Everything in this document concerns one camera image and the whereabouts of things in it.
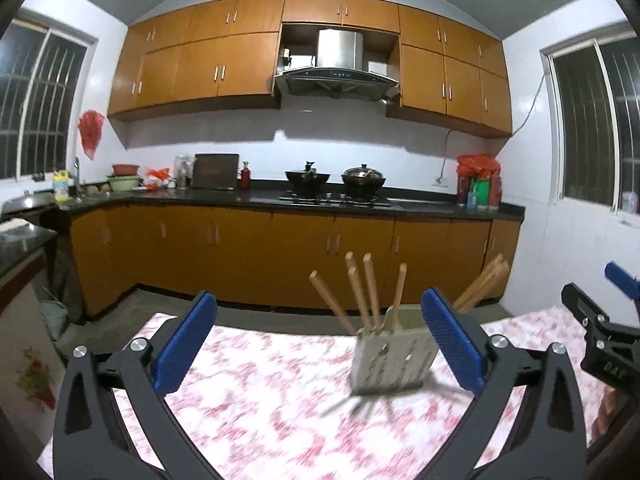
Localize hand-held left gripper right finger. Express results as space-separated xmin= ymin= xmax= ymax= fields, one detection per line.
xmin=415 ymin=287 xmax=587 ymax=480

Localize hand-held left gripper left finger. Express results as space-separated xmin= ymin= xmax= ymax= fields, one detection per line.
xmin=52 ymin=290 xmax=221 ymax=480

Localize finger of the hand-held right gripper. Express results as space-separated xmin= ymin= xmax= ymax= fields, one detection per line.
xmin=560 ymin=282 xmax=610 ymax=334
xmin=604 ymin=261 xmax=640 ymax=307

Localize white chopstick holder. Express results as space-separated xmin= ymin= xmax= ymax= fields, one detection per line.
xmin=349 ymin=305 xmax=442 ymax=395

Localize person's right hand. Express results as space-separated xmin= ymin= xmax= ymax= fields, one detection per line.
xmin=592 ymin=391 xmax=621 ymax=442

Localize floral tablecloth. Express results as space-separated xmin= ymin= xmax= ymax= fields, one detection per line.
xmin=37 ymin=305 xmax=640 ymax=480

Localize wooden lower cabinets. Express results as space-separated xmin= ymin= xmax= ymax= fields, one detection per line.
xmin=67 ymin=202 xmax=524 ymax=319

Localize black countertop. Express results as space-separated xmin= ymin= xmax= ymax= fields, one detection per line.
xmin=0 ymin=185 xmax=526 ymax=274

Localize white appliance with flower print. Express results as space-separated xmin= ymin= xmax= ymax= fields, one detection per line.
xmin=0 ymin=254 xmax=67 ymax=462

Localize large barred window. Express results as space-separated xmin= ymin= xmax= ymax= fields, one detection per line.
xmin=539 ymin=24 xmax=640 ymax=219

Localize red plastic bag with white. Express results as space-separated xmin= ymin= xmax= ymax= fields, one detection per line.
xmin=144 ymin=167 xmax=171 ymax=191

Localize green basin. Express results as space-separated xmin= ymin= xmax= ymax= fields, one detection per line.
xmin=106 ymin=174 xmax=144 ymax=193

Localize glass jars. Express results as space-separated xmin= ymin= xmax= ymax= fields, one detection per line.
xmin=173 ymin=155 xmax=195 ymax=190

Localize dark wooden cutting board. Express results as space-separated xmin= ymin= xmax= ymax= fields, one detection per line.
xmin=193 ymin=153 xmax=240 ymax=191

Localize black wok with lid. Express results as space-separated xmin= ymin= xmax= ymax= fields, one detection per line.
xmin=341 ymin=163 xmax=387 ymax=199

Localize gas stove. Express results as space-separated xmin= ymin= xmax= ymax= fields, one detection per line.
xmin=278 ymin=191 xmax=394 ymax=209

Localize yellow detergent bottle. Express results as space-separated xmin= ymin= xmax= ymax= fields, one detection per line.
xmin=52 ymin=169 xmax=71 ymax=204

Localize open black wok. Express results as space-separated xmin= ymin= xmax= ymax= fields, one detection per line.
xmin=285 ymin=161 xmax=332 ymax=199

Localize hanging red plastic bag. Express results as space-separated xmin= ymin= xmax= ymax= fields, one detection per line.
xmin=77 ymin=110 xmax=106 ymax=159

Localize wide wooden upper cabinet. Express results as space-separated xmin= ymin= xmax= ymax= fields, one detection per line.
xmin=107 ymin=0 xmax=286 ymax=122

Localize barred window with faucet side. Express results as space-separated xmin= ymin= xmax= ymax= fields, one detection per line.
xmin=0 ymin=19 xmax=100 ymax=182

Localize steel range hood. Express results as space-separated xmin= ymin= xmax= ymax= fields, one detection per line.
xmin=272 ymin=29 xmax=401 ymax=104

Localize grey power cable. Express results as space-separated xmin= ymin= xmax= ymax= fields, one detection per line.
xmin=439 ymin=72 xmax=546 ymax=181

